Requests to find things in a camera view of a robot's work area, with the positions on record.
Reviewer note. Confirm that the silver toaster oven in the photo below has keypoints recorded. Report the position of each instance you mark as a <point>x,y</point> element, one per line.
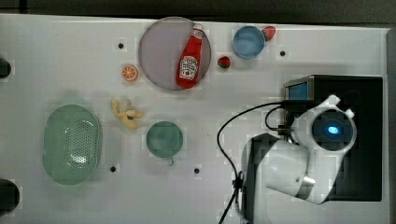
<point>360,176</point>

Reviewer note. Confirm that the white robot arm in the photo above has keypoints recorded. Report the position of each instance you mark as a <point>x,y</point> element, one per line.
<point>305,167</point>

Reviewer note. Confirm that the red plush ketchup bottle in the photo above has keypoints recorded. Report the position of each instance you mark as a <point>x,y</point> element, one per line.
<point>190,59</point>

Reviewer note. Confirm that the green mug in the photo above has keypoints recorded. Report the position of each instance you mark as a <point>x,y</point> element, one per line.
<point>164,140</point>

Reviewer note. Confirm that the red toy strawberry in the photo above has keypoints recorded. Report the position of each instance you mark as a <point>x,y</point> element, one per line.
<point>224,62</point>

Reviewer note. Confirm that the yellow toy banana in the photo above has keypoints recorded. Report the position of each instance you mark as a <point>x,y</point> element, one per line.
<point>124,111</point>

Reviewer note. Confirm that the grey round plate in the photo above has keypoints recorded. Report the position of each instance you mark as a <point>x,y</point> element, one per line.
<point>160,49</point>

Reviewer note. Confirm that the orange slice toy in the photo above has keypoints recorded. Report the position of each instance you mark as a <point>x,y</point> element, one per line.
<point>129,73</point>

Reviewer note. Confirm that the blue cup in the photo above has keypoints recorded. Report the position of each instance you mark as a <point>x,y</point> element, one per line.
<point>248,42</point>

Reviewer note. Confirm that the red toy behind cup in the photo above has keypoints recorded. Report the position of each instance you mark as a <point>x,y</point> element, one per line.
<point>269,32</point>

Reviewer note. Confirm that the green perforated colander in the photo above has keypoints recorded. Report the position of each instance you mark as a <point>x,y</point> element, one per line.
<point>71,145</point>

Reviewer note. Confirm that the black cylinder upper left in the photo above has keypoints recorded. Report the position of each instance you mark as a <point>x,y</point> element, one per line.
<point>5,68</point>

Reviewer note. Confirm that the black cylinder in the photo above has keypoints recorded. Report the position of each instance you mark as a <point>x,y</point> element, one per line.
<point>9,196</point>
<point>5,68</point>

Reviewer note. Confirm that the black cylinder lower left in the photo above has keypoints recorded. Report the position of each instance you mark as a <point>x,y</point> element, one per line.
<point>9,196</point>

